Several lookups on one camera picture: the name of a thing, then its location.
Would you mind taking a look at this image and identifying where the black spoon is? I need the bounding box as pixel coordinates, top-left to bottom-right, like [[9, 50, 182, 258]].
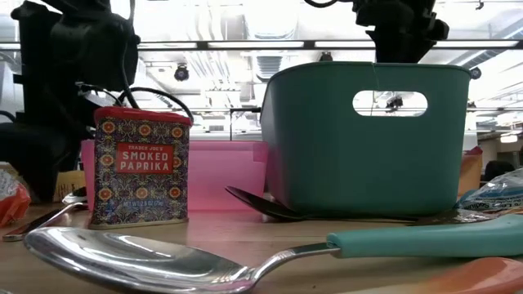
[[224, 185, 498, 226]]

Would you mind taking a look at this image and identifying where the black office chair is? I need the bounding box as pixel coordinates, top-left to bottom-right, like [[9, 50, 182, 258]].
[[484, 159, 516, 183]]

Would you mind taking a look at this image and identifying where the teal-handled metal spoon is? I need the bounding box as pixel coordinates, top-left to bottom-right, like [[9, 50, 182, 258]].
[[23, 215, 523, 294]]

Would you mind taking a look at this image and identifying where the orange-handled metal spoon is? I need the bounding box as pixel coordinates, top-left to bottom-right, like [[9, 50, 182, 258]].
[[412, 256, 523, 294]]

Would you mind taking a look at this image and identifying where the teal plastic bin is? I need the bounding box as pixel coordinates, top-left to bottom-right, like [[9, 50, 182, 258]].
[[260, 60, 473, 217]]

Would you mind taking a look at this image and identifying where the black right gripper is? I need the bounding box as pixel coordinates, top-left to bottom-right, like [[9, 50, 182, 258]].
[[353, 0, 450, 65]]

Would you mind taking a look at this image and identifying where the pink plastic bin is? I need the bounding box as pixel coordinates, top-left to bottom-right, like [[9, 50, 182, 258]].
[[80, 140, 270, 212]]

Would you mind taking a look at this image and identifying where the orange white snack packet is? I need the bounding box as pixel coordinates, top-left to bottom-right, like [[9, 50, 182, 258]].
[[0, 169, 33, 229]]

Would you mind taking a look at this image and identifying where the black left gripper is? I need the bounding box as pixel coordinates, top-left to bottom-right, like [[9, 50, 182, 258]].
[[0, 91, 95, 204]]

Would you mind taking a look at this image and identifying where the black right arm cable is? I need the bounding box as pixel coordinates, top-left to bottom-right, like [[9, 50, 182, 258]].
[[304, 0, 356, 9]]

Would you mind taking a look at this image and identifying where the smoked paprika tin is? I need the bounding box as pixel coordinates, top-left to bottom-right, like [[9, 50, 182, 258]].
[[88, 106, 193, 229]]

